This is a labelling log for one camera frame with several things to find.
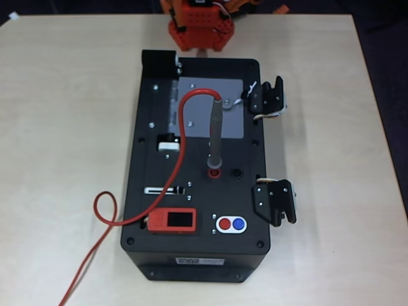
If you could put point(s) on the small white connector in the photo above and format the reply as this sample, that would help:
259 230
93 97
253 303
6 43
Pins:
13 16

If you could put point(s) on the black corner housing block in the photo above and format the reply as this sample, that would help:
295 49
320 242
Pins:
157 62

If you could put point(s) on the black task box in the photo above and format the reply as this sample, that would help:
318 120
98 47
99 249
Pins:
197 204

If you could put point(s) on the white button housing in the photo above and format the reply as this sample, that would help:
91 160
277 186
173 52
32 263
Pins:
217 224

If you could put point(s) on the grey hinged door panel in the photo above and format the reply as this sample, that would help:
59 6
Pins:
229 127

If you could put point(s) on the red push button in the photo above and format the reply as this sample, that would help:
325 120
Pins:
225 223

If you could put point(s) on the white slider block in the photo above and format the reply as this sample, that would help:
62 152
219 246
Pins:
169 146

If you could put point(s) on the blue push button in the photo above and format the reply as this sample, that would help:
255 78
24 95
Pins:
238 223

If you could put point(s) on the grey test probe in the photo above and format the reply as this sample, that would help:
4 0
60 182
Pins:
216 134

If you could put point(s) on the white slider rail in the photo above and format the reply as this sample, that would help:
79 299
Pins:
156 190

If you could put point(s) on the white label sticker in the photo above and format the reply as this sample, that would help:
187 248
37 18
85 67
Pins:
200 261

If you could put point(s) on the small orange plastic part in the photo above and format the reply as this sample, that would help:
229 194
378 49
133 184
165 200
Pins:
281 9

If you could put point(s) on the red display module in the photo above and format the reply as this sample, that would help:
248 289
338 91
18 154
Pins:
172 220

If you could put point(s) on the red robot arm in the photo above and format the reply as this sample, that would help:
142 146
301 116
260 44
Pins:
197 35

